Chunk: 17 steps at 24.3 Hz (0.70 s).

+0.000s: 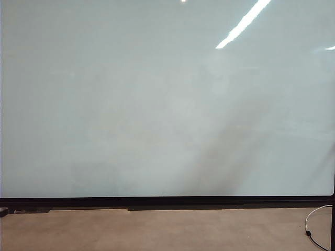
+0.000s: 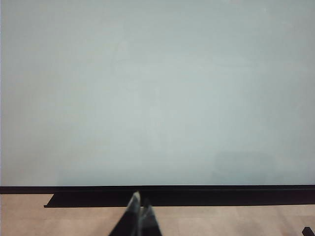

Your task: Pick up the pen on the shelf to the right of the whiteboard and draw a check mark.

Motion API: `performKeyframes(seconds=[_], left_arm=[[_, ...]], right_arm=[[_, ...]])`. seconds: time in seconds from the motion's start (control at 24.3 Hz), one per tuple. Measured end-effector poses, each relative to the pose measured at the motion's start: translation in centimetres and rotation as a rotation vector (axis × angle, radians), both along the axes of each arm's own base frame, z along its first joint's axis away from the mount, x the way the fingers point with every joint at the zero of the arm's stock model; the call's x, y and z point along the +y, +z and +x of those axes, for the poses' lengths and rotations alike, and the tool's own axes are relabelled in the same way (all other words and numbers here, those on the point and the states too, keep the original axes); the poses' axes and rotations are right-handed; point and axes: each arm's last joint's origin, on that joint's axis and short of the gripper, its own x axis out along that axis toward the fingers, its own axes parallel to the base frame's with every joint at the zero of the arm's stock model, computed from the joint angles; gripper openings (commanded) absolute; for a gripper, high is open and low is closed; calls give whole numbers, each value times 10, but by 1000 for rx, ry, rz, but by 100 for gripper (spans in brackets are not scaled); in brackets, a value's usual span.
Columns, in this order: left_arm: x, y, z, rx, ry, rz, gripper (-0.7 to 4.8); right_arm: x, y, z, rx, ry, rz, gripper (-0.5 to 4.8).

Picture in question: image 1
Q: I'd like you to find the black whiteboard stand post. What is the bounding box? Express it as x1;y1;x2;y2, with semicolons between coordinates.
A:
330;167;335;251

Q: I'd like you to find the black whiteboard pen tray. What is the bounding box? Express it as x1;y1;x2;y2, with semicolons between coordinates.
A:
127;203;333;211

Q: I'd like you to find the white cable with black connector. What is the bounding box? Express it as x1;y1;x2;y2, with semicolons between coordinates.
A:
304;204;333;251

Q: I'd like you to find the white glass whiteboard black frame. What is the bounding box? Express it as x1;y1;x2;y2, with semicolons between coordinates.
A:
0;0;335;209

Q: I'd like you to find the low black bar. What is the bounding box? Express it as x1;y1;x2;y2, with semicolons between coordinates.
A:
9;208;51;214

